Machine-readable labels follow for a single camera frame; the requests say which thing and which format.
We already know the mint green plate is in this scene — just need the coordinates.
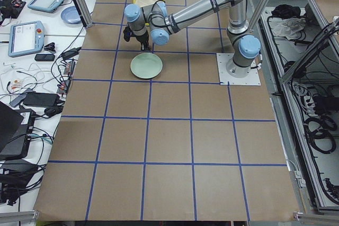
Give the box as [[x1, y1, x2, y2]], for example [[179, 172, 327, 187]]
[[130, 52, 163, 79]]

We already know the black laptop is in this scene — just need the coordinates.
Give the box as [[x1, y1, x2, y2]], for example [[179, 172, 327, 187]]
[[1, 103, 35, 160]]

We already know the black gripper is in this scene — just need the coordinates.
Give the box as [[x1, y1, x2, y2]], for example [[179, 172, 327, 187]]
[[123, 25, 151, 51]]

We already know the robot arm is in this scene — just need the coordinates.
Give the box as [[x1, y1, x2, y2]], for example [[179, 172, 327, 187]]
[[123, 0, 249, 51]]

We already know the near teach pendant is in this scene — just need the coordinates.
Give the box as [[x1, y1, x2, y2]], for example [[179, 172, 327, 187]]
[[8, 21, 44, 58]]

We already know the crumpled white cloth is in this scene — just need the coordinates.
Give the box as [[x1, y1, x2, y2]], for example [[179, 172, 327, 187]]
[[272, 17, 306, 40]]

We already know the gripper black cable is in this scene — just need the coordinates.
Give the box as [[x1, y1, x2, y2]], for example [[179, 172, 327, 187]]
[[148, 1, 173, 30]]

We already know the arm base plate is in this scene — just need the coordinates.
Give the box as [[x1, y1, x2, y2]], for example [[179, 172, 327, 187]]
[[216, 53, 261, 86]]

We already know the blue plate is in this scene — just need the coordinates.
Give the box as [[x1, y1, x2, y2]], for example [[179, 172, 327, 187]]
[[60, 6, 82, 24]]

